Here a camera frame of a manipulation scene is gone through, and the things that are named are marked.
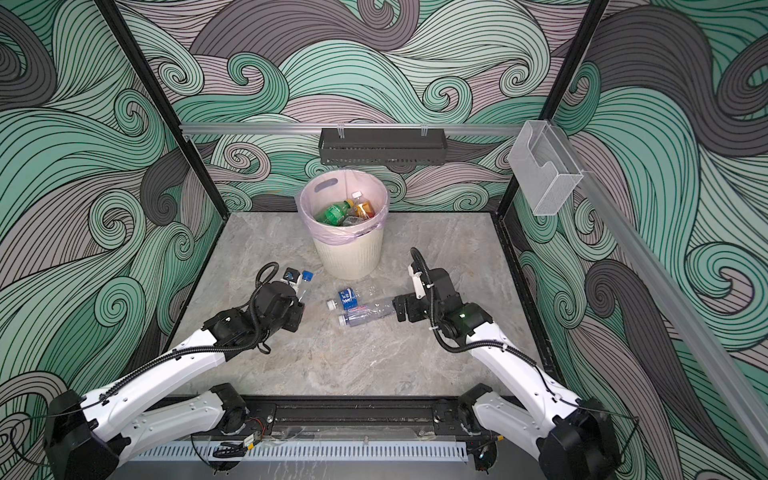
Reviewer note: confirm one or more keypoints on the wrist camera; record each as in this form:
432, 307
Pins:
418, 285
291, 276

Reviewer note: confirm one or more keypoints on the pink plastic bin liner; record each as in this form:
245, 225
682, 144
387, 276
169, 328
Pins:
337, 188

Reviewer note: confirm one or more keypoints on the aluminium rail right wall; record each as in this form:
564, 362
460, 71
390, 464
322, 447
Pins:
726, 377

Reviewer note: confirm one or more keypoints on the black wall shelf tray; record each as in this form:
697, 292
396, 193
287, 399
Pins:
346, 146

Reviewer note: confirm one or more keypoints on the red yellow label bottle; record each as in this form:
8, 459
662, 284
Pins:
363, 208

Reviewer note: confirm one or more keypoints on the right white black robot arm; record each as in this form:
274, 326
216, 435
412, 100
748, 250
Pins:
571, 438

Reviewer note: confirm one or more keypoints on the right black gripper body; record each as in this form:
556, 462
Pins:
421, 308

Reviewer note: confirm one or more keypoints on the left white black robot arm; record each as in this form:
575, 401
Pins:
89, 436

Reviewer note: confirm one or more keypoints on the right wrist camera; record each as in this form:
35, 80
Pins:
418, 285

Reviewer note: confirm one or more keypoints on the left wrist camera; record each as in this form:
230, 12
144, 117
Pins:
291, 276

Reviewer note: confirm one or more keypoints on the blue label bottle white cap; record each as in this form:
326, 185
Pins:
352, 297

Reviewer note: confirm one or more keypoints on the aluminium rail back wall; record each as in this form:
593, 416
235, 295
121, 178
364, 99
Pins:
268, 128

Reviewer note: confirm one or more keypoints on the clear acrylic wall holder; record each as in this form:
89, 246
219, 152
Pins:
544, 164

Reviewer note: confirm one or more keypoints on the aluminium rail wall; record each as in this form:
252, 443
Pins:
726, 377
268, 128

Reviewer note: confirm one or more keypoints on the cream ribbed waste bin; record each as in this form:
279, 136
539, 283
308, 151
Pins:
352, 261

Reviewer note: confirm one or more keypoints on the green bottle yellow cap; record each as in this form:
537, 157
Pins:
335, 213

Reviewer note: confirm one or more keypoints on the white slotted cable duct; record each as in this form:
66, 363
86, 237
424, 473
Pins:
316, 451

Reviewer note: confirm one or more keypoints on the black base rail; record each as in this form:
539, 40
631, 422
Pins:
423, 415

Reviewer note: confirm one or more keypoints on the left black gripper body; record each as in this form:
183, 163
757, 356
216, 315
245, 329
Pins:
291, 321

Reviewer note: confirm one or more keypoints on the clear Ganten bottle white cap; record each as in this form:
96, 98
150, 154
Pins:
366, 313

